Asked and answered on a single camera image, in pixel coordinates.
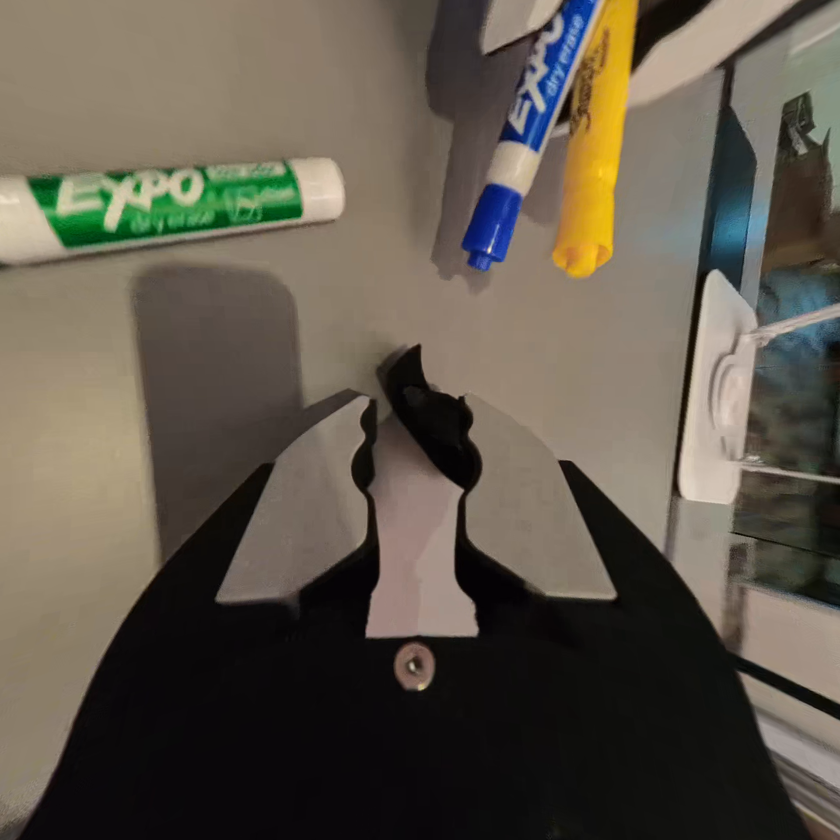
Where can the green dry-erase marker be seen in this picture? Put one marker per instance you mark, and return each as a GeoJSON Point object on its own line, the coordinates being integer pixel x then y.
{"type": "Point", "coordinates": [164, 203]}

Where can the yellow highlighter marker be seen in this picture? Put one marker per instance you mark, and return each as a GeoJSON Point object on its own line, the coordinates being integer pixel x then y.
{"type": "Point", "coordinates": [594, 164]}

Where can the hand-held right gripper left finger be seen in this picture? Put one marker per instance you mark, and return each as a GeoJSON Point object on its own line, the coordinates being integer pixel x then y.
{"type": "Point", "coordinates": [295, 525]}

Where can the blue dry-erase marker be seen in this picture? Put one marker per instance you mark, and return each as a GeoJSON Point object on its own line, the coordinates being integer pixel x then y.
{"type": "Point", "coordinates": [525, 105]}

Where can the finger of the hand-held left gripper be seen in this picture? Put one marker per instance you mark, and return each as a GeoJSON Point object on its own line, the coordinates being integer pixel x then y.
{"type": "Point", "coordinates": [689, 59]}
{"type": "Point", "coordinates": [518, 16]}

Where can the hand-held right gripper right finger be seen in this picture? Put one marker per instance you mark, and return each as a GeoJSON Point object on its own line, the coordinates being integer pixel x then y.
{"type": "Point", "coordinates": [531, 518]}

